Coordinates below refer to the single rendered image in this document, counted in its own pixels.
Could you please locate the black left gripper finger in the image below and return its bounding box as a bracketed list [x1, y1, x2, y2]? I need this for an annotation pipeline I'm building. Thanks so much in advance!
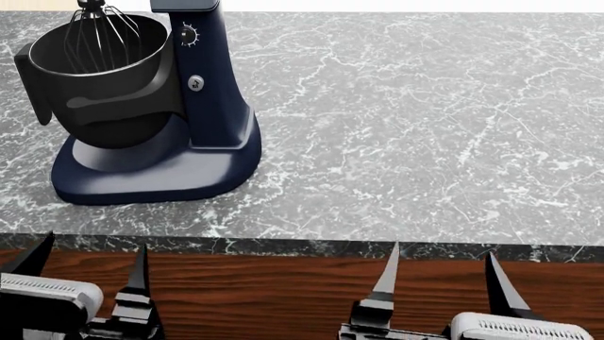
[110, 243, 159, 322]
[0, 230, 56, 278]

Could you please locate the navy blue mixer head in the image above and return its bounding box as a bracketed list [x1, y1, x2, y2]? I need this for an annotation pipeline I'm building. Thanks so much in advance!
[149, 0, 221, 14]

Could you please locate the black speed dial knob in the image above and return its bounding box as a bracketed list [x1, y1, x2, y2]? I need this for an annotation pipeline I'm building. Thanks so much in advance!
[177, 21, 202, 49]

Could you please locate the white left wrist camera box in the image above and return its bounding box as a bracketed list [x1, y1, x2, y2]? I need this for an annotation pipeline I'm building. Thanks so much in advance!
[0, 271, 106, 340]

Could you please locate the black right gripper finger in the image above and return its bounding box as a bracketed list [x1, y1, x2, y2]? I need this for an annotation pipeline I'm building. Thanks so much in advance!
[352, 241, 401, 326]
[483, 249, 546, 322]

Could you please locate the black mixing bowl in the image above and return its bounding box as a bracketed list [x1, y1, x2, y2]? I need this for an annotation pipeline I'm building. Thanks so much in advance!
[13, 13, 186, 150]

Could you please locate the navy blue stand mixer body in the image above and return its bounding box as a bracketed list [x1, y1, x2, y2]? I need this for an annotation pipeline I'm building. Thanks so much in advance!
[50, 6, 263, 207]

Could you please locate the black wire whisk attachment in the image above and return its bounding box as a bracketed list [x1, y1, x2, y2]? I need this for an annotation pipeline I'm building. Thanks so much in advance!
[62, 0, 143, 75]

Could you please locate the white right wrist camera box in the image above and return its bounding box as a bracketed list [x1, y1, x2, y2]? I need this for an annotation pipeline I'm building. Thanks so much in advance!
[446, 311, 596, 340]

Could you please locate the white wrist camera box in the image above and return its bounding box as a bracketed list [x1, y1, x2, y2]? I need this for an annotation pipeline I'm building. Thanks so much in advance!
[0, 271, 106, 340]
[446, 311, 596, 340]

